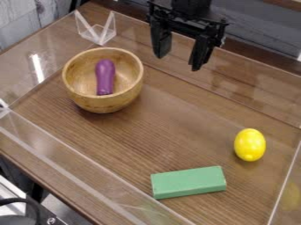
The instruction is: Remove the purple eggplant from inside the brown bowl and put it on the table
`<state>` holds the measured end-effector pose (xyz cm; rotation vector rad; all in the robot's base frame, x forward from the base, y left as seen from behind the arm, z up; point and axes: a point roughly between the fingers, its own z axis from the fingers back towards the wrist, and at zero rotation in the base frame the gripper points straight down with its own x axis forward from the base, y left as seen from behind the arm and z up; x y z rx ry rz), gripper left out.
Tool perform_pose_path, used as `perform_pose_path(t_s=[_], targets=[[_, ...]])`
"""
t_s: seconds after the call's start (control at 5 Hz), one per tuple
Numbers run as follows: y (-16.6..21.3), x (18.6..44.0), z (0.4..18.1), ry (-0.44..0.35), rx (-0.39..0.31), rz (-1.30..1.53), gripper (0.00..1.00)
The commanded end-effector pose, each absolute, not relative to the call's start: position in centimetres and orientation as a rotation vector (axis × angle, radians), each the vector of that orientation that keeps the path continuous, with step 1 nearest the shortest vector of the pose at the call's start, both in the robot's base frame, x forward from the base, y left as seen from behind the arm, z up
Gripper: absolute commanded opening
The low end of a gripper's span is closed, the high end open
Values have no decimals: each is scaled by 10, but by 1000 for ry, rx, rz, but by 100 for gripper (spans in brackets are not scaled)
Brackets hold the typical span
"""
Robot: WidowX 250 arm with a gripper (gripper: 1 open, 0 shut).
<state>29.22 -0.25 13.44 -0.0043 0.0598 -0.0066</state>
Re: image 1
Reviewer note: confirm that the purple toy eggplant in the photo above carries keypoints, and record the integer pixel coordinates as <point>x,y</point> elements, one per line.
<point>104,72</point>

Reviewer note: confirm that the brown wooden bowl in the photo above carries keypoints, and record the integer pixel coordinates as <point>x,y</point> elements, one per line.
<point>79,79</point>

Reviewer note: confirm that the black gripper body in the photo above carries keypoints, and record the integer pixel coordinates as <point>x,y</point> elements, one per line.
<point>194,14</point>

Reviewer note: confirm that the clear acrylic tray wall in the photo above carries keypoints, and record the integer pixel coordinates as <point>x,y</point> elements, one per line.
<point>100,195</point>

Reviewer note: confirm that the green rectangular block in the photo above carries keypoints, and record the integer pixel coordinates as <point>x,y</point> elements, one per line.
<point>188,182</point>

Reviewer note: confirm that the clear acrylic corner bracket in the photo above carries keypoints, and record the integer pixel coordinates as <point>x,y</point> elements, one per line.
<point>99,34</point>

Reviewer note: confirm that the yellow toy lemon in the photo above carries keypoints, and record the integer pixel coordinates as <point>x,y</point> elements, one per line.
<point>248,145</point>

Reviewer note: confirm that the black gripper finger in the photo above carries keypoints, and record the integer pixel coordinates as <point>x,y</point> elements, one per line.
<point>200,52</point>
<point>160,37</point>

